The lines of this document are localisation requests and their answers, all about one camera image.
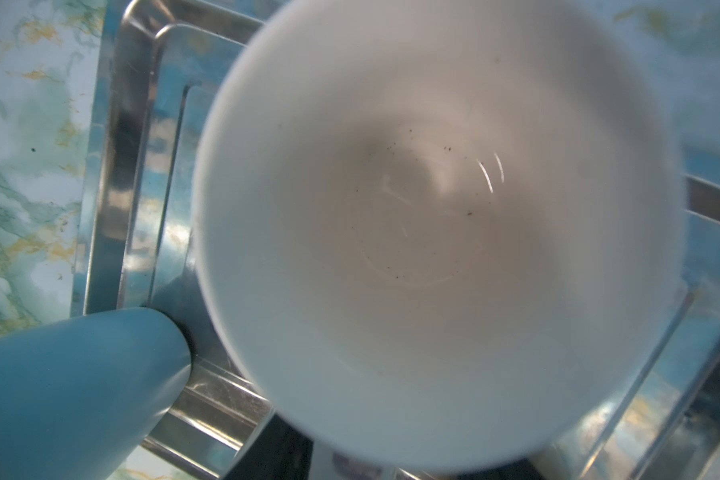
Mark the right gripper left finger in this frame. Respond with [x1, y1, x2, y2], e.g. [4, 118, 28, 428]
[223, 414, 314, 480]

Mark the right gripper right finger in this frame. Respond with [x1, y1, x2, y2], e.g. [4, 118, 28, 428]
[456, 459, 543, 480]

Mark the white mug blue handle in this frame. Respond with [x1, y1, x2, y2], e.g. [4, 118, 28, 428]
[0, 308, 191, 479]

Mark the metal tray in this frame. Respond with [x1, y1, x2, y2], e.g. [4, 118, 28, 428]
[71, 1, 720, 479]

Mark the purple mug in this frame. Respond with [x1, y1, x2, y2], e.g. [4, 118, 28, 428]
[191, 1, 686, 474]

